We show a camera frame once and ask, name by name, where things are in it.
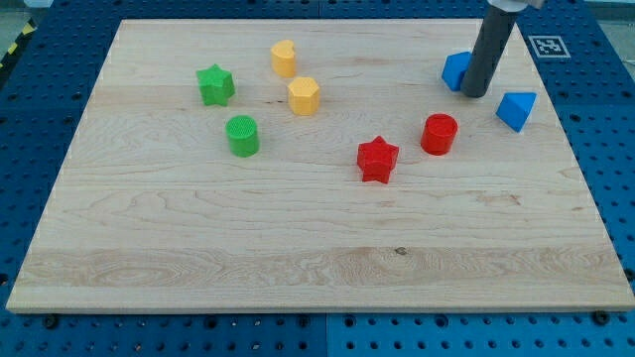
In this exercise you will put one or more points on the blue cube block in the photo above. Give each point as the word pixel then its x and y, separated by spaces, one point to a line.
pixel 455 67

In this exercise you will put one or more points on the red star block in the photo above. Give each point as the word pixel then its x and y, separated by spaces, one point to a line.
pixel 377 159

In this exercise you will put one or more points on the yellow hexagon block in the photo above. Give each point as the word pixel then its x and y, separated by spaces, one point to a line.
pixel 303 96

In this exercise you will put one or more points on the green cylinder block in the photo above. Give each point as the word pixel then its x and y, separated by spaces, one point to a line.
pixel 242 135

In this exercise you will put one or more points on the light wooden board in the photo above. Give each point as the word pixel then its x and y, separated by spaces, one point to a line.
pixel 152 213

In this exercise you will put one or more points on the yellow heart block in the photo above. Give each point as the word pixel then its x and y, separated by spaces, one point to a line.
pixel 283 58

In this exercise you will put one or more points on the red cylinder block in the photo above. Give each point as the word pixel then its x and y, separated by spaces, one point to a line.
pixel 438 134

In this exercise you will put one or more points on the green star block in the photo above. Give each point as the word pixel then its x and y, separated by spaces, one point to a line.
pixel 215 85

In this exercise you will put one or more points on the blue triangular prism block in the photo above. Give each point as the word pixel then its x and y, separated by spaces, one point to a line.
pixel 515 108

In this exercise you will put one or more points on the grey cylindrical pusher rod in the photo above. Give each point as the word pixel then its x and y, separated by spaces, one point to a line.
pixel 494 33

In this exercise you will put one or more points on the white fiducial marker tag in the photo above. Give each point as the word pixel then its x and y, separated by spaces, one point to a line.
pixel 549 47

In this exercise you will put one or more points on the black yellow hazard tape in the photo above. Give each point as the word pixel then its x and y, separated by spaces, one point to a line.
pixel 15 50

